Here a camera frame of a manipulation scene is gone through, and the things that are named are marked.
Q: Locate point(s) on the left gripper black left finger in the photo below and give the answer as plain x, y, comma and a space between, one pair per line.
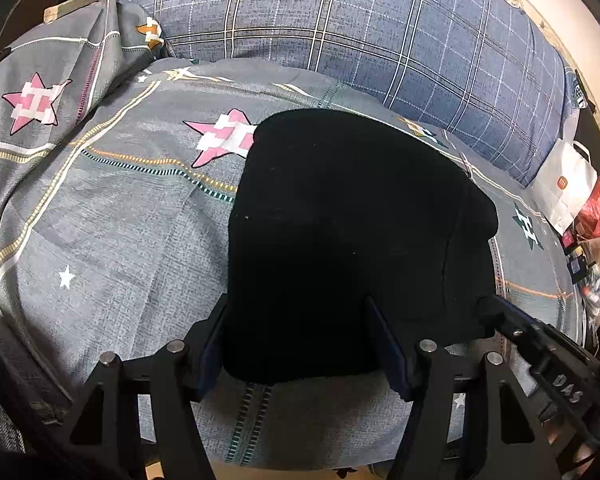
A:
104, 424

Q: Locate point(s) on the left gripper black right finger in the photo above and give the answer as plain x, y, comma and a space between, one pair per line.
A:
469, 419

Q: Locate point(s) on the blue plaid pillow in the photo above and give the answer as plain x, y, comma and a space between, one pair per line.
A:
480, 69

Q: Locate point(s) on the grey star-pattern quilt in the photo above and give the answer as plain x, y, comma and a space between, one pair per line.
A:
55, 74

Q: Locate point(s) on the black pants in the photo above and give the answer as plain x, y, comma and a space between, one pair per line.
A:
346, 235

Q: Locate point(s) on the dark bottle with pink label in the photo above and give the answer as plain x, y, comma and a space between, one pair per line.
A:
569, 241

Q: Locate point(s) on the red plastic bag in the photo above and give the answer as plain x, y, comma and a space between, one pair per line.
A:
588, 219

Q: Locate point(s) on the grey star-pattern bed sheet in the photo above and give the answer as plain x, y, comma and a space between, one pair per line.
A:
118, 239

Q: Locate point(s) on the dark bottle with blue label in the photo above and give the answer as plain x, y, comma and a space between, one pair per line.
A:
578, 269

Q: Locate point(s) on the white paper shopping bag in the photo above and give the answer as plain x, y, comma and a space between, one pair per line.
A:
563, 184

